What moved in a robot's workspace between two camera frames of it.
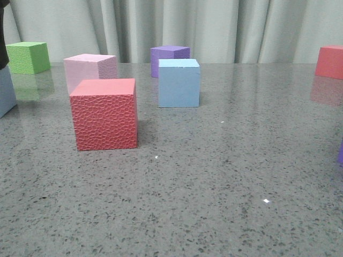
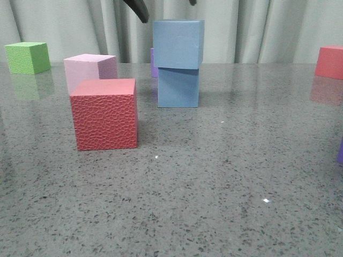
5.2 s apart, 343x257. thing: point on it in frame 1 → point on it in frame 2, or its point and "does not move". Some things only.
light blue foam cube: [178, 83] does not move
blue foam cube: [8, 96] → [179, 44]
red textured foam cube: [105, 113] does not move
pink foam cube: [88, 66] does not move
